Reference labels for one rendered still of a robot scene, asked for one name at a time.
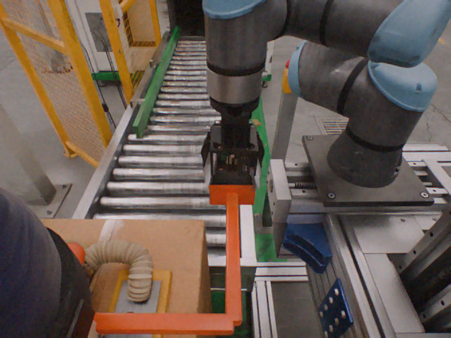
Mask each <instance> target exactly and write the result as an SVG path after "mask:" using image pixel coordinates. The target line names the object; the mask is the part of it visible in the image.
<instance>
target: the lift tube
mask: <svg viewBox="0 0 451 338"><path fill-rule="evenodd" d="M60 285H61V261H60V257H59V254H58V250H57V248H56V246H55V243H54V240H52V238H51V236H50V234H49V232H48V230H47V228H46V226H45V225H44V224H43V222H42V221H41V219H39V218H38V216H37V214H35V212H34V211H33V210H32V209H31V208H30V207H29V206H27V205H26V204H25V203H24V202H23V201H22V200H21V199H19V198H18V197H16V196H14V195H13V194H11V193H10V192H7V191H6V190H5V189H4V188H1V187H0V338H47V337H48V335H49V333H50V331H51V329H52V326H53V324H54V322H55V320H56V316H57V314H58V310H59V306H60Z"/></svg>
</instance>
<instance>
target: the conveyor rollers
mask: <svg viewBox="0 0 451 338"><path fill-rule="evenodd" d="M215 120H221V113H219V112H217V111H215V110H214V109H213V108H212V107H211V105H210V99H209V93H208V92H207V78H206V51H205V40H178V41H177V44H176V46H175V49H174V52H173V55H172V58H171V60H170V64H169V66H168V67H167V69H166V72H165V75H164V78H163V81H162V84H161V86H160V90H159V92H158V95H157V98H156V99H155V102H154V105H153V107H152V110H151V112H150V116H149V118H148V122H147V124H146V128H145V130H144V133H167V134H207V132H208V131H210V127H211V126H204V125H213V124H214V123H215ZM205 136H206V135H162V134H142V136H141V138H136V134H129V135H128V142H129V144H202V143H203V140H204V139H205ZM123 151H124V154H170V155H201V145H125V146H124V147H123ZM119 164H120V166H203V161H202V157H201V156H120V157H119ZM113 177H114V178H115V179H201V180H204V177H203V169H161V168H115V169H114V170H113ZM107 191H108V192H114V193H198V194H209V188H205V182H109V183H108V185H107ZM100 205H101V208H103V209H226V205H210V202H209V198H206V197H124V196H103V197H102V198H101V201H100ZM93 219H155V220H204V222H205V227H226V214H154V213H95V215H94V217H93ZM205 236H206V244H207V246H215V247H226V233H206V234H205Z"/></svg>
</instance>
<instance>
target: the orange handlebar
mask: <svg viewBox="0 0 451 338"><path fill-rule="evenodd" d="M67 244H68V246H69V247H70V248H71V250H72V251H73V252H74V254H75V256H76V257H77V258H78V259H79V260H80V261H81V263H82V265H83V264H84V262H85V256H86V254H85V250H84V247H82V246H81V245H80V244H77V243H73V241H68V243H67ZM94 321H95V322H96V323H97V325H96V332H97V333H98V334H100V335H233V333H234V326H239V325H241V323H242V293H241V271H240V229H239V208H238V194H236V193H228V194H226V257H225V314H215V313H95V317H94Z"/></svg>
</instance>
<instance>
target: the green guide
mask: <svg viewBox="0 0 451 338"><path fill-rule="evenodd" d="M164 36H171V39H170V42H169V43H168V44H167V47H166V49H165V51H164V54H163V56H162V59H161V60H150V68H151V67H152V65H151V62H160V64H159V66H158V69H157V71H156V72H155V74H154V77H153V79H152V82H151V83H150V86H149V89H148V92H147V93H146V96H145V98H144V99H131V100H130V101H129V103H130V105H131V108H133V103H142V104H141V107H140V109H139V111H138V114H137V117H136V119H135V121H134V124H133V128H134V130H135V133H136V138H141V136H142V134H143V133H144V130H145V128H146V124H147V122H148V118H149V116H150V112H151V110H152V107H153V105H154V102H155V99H156V98H157V95H158V92H159V90H160V86H161V84H162V81H163V78H164V75H165V72H166V69H167V67H168V66H169V64H170V60H171V58H172V55H173V52H174V49H175V46H176V44H177V41H178V38H179V27H178V26H176V27H175V29H174V32H173V33H172V34H163V35H162V37H163V41H164Z"/></svg>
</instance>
